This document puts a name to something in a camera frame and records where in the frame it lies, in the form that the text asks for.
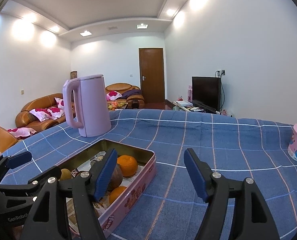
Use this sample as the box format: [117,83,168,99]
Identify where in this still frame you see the small longan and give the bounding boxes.
[59,168,72,181]

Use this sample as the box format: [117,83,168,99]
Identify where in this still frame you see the purple passion fruit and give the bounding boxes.
[107,164,123,191]

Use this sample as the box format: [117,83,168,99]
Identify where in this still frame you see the large orange tangerine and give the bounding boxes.
[117,155,138,177]

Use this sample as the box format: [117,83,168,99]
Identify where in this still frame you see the person left hand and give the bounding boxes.
[12,226,23,240]

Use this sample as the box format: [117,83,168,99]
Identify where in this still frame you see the blue plaid tablecloth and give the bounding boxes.
[0,108,297,240]

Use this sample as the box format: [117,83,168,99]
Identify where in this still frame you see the red white cushion near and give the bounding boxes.
[7,127,37,138]

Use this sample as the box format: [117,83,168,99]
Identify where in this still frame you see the red white cushion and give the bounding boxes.
[106,90,122,101]
[7,127,37,138]
[55,98,64,110]
[29,107,65,122]

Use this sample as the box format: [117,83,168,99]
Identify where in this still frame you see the pink cookie tin box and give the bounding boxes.
[59,139,157,237]

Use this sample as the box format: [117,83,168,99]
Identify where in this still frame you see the brown leather sofa left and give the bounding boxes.
[15,93,66,132]

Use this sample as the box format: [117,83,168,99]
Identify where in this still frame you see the brown leather sofa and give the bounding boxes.
[105,83,145,109]
[15,93,66,132]

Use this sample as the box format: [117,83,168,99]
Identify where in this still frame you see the pink electric kettle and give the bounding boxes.
[63,74,112,137]

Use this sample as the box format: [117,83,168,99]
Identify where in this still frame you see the low tv stand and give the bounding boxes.
[172,101,216,114]

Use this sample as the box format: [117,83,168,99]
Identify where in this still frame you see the red white cushion back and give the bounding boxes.
[106,90,122,101]

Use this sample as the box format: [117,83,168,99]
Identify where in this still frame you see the pink box by tv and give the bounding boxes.
[187,85,192,102]

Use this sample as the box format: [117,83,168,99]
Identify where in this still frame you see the black television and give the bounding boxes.
[192,76,222,111]

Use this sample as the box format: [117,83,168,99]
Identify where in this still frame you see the brown leather sofa back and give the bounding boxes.
[105,83,145,109]

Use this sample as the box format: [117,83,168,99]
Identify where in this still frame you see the purple blanket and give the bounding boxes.
[121,89,141,99]

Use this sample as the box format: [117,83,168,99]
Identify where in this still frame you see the brown wooden door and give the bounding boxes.
[139,48,165,103]

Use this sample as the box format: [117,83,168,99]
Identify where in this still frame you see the black tv cable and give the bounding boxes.
[214,72,226,113]

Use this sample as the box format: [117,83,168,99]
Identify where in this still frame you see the wall power outlet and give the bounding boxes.
[215,69,225,78]

